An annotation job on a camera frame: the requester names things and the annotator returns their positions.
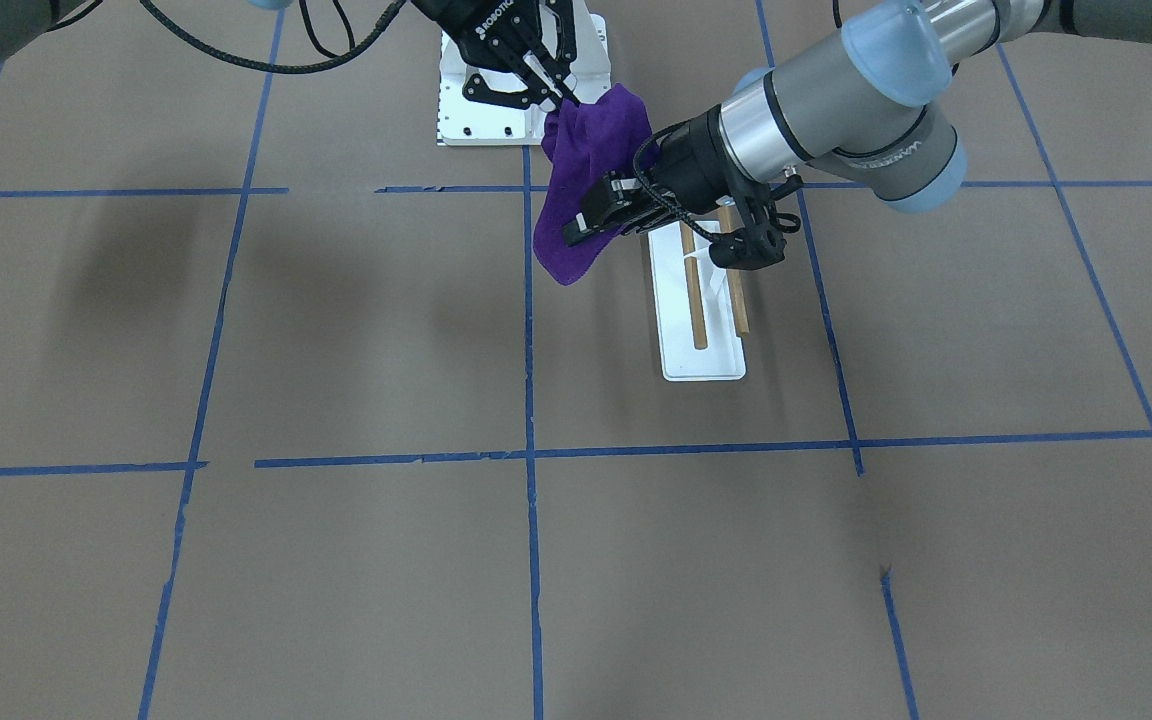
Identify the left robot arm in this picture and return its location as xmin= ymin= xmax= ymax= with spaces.
xmin=558 ymin=1 xmax=1152 ymax=262

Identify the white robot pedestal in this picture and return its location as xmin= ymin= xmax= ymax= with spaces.
xmin=435 ymin=1 xmax=613 ymax=147

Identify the purple towel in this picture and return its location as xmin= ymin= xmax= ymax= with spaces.
xmin=532 ymin=83 xmax=652 ymax=286

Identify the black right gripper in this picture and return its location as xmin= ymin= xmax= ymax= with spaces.
xmin=414 ymin=1 xmax=582 ymax=111

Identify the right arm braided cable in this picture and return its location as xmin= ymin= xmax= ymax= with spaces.
xmin=46 ymin=0 xmax=407 ymax=76

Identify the white wooden towel rack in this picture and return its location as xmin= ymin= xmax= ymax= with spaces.
xmin=646 ymin=223 xmax=748 ymax=382

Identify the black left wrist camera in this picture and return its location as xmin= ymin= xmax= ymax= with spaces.
xmin=708 ymin=174 xmax=803 ymax=272

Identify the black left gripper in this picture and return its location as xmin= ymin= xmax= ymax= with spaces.
xmin=563 ymin=108 xmax=730 ymax=247

